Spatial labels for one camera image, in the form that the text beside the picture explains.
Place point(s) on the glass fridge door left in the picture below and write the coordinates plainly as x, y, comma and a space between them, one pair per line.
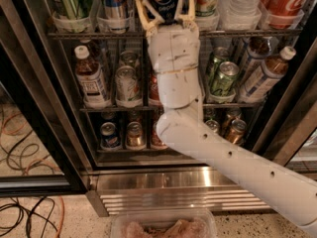
39, 80

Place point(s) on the green can top shelf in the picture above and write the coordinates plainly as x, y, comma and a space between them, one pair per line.
71, 2

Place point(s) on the green can back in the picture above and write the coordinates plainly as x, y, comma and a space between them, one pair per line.
219, 54

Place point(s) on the clear plastic food container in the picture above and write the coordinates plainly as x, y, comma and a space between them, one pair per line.
165, 223

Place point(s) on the red coca-cola can top shelf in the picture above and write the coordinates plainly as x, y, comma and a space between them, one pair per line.
280, 14

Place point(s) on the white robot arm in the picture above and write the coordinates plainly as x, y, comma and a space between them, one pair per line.
181, 127

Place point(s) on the white diet can back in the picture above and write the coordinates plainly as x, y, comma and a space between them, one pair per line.
129, 58

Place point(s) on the iced tea bottle left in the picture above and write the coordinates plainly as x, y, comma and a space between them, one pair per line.
91, 79

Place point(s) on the clear water bottle top shelf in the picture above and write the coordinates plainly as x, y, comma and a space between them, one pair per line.
241, 0

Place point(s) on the blue red bull can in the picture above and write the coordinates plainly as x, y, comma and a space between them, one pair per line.
116, 9

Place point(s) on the iced tea bottle right back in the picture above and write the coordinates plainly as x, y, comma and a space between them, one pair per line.
257, 50

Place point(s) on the white diet can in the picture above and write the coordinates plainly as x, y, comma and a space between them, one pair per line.
127, 84
129, 58

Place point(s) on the red coca-cola can front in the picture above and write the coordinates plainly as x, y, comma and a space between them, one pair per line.
154, 90

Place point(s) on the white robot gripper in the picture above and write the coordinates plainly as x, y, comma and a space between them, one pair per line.
173, 49

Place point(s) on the white diet can front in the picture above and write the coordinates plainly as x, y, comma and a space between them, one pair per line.
127, 84

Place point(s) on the bronze can bottom right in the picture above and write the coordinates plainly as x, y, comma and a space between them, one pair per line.
236, 131

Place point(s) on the blue pepsi can bottom shelf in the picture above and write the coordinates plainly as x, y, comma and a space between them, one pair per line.
110, 137

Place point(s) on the steel fridge base grille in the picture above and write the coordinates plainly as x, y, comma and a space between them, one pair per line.
114, 192

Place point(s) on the green can shelf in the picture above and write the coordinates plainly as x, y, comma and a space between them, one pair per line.
213, 125
71, 2

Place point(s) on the brown can bottom left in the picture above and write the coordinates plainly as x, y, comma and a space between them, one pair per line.
135, 138

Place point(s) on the iced tea bottle right front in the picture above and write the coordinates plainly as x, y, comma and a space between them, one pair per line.
266, 76

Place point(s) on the iced tea bottle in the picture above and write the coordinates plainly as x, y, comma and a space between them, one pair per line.
266, 76
257, 50
91, 79

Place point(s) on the green can bottom shelf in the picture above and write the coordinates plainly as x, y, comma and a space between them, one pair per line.
213, 125

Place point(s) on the green can front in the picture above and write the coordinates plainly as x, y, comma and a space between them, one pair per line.
224, 78

